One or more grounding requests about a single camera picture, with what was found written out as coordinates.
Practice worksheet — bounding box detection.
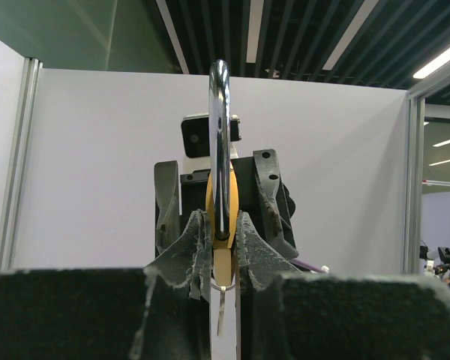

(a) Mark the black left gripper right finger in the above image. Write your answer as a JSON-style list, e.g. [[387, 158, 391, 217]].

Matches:
[[234, 209, 450, 360]]

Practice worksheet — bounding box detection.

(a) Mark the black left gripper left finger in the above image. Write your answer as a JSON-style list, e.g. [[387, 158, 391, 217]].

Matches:
[[0, 208, 214, 360]]

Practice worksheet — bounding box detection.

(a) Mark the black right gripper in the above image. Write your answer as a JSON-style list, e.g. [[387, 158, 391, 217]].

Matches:
[[153, 148, 299, 263]]

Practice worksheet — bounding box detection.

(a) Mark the silver key pair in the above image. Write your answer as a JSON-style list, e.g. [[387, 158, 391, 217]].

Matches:
[[211, 280, 236, 337]]

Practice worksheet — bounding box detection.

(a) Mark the long-shackle brass padlock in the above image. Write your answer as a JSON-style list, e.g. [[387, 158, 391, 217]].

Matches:
[[205, 60, 239, 287]]

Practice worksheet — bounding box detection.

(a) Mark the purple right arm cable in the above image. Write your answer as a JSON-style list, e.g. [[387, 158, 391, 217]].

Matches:
[[290, 256, 329, 275]]

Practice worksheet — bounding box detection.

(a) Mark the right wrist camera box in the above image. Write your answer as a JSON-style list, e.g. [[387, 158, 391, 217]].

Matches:
[[180, 114, 243, 177]]

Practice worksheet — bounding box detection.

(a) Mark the aluminium frame post right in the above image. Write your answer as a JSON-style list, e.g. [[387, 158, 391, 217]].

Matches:
[[402, 62, 450, 274]]

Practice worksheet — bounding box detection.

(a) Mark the aluminium frame post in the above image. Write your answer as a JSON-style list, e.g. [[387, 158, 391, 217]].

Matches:
[[402, 62, 450, 274], [0, 58, 43, 272]]

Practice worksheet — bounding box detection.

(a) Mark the aluminium frame post left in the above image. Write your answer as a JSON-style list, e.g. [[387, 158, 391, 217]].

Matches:
[[0, 58, 43, 272]]

